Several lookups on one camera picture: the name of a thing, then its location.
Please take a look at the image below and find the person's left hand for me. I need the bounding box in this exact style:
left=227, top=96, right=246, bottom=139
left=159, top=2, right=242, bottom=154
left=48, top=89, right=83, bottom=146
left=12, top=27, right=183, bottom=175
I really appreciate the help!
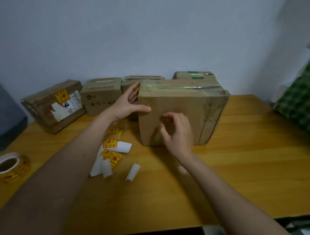
left=106, top=82, right=152, bottom=123

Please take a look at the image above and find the person's right hand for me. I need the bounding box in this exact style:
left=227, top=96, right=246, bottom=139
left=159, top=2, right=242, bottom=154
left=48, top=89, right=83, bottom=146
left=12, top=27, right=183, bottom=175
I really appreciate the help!
left=160, top=112, right=195, bottom=158

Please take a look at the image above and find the large taped cardboard box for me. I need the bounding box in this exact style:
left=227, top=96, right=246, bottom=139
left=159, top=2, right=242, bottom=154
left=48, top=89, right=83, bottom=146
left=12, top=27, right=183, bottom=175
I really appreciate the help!
left=137, top=79, right=231, bottom=147

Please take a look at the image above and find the person's right forearm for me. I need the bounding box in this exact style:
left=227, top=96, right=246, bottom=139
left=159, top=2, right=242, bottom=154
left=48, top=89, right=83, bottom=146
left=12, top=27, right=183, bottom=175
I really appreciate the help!
left=175, top=153, right=292, bottom=235

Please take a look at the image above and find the person's left forearm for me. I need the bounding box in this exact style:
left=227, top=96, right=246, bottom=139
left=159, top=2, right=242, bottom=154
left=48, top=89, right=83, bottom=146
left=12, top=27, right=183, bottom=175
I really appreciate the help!
left=0, top=112, right=119, bottom=235

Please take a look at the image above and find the plain brown cardboard box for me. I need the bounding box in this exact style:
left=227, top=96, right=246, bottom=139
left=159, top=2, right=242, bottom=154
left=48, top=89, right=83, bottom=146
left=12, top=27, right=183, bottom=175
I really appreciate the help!
left=121, top=76, right=165, bottom=121

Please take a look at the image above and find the pair of yellow stickers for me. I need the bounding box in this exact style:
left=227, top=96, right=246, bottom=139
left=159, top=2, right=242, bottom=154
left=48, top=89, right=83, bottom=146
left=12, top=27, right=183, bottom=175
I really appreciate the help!
left=106, top=128, right=124, bottom=138

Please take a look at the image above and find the yellow sticker on white backing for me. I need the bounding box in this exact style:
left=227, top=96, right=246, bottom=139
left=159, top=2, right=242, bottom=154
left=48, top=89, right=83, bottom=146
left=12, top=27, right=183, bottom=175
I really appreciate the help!
left=103, top=138, right=133, bottom=154

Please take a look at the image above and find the small cardboard box with handwriting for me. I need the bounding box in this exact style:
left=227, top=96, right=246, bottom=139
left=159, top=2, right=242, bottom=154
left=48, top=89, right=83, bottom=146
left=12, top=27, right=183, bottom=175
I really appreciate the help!
left=80, top=77, right=123, bottom=117

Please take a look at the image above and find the curled white backing paper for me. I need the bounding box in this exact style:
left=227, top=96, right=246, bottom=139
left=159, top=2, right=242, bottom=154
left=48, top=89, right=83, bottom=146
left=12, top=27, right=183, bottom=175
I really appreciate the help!
left=125, top=163, right=141, bottom=182

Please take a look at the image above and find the cardboard box with green tape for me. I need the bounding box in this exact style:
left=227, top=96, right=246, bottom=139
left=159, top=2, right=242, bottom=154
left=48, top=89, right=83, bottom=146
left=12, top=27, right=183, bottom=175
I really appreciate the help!
left=172, top=71, right=217, bottom=82

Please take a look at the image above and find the long backing strip with stickers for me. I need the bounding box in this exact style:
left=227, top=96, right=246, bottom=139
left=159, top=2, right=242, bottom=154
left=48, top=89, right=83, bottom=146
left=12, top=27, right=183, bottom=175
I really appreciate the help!
left=89, top=145, right=124, bottom=182

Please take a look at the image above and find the cardboard box with torn label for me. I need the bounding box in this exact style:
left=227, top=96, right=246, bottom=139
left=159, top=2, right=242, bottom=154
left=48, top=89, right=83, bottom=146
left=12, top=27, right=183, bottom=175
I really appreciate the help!
left=21, top=80, right=87, bottom=134

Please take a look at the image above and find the white object under table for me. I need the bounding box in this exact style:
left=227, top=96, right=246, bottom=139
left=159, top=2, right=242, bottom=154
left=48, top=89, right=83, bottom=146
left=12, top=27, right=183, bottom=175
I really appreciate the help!
left=202, top=225, right=227, bottom=235

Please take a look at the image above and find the dark grey-blue chair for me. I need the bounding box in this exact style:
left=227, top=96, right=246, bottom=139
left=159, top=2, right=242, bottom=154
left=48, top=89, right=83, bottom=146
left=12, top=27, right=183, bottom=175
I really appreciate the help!
left=0, top=83, right=28, bottom=151

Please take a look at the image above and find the green checkered cloth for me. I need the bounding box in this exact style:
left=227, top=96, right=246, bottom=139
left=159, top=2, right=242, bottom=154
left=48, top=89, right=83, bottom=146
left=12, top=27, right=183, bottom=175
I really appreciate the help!
left=273, top=62, right=310, bottom=135

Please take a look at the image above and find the roll of yellow stickers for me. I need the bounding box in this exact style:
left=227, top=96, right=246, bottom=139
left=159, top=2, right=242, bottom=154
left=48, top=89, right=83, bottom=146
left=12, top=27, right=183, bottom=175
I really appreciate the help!
left=0, top=152, right=31, bottom=184

